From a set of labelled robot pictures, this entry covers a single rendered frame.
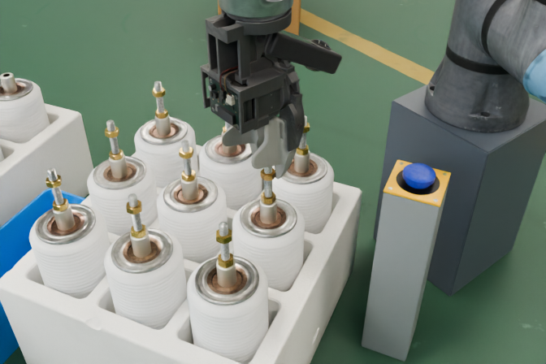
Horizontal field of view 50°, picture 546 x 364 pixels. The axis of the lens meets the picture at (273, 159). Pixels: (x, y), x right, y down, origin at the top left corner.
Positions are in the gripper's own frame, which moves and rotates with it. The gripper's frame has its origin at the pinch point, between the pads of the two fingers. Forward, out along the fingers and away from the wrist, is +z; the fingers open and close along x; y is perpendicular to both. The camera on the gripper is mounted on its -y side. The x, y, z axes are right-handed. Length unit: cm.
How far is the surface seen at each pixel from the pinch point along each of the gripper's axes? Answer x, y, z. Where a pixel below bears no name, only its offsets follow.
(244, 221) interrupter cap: -1.3, 3.7, 9.1
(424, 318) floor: 13.3, -20.7, 34.5
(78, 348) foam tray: -8.3, 26.6, 23.2
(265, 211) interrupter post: 0.5, 1.7, 7.3
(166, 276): -0.6, 16.1, 10.3
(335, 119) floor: -38, -51, 35
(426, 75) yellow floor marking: -38, -86, 35
